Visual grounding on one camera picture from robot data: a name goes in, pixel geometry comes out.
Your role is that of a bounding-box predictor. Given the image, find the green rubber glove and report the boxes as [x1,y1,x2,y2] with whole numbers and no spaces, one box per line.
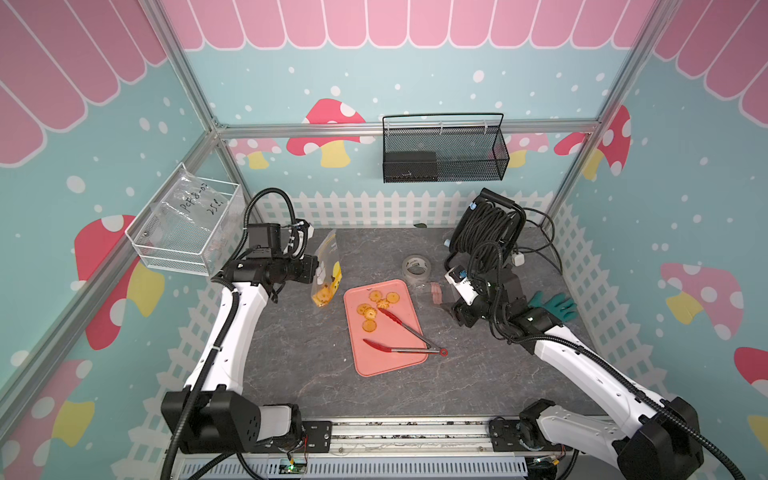
[529,291,578,323]

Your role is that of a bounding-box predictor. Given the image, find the black cable reel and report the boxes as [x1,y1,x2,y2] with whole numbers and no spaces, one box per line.
[443,188,527,286]

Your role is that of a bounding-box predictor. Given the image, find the white power plug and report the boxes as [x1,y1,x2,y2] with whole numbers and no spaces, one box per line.
[511,252,525,267]

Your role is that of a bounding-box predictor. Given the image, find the red metal tongs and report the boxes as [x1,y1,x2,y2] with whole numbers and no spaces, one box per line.
[363,309,448,357]

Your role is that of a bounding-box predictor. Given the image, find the small clear zip bag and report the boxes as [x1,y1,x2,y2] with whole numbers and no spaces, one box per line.
[428,282,461,312]

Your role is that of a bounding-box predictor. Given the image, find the clear resealable bag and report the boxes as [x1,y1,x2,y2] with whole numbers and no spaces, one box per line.
[311,229,342,307]

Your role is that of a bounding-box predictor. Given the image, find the pink plastic tray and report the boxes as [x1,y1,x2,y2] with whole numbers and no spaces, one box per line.
[343,279,429,377]

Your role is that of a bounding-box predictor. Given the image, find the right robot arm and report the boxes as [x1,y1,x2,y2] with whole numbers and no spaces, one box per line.
[444,241,744,479]

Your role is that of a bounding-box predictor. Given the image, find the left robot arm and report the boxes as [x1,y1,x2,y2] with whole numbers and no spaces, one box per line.
[159,187,319,479]

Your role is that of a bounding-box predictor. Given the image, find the clear wire wall basket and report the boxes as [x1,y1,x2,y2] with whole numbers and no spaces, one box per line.
[125,164,245,277]

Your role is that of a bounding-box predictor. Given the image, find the black mesh wall basket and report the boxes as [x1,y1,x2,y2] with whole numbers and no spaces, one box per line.
[381,112,510,183]

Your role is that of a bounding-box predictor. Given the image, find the clear tape roll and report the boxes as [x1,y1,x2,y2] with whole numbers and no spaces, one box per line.
[401,255,432,286]

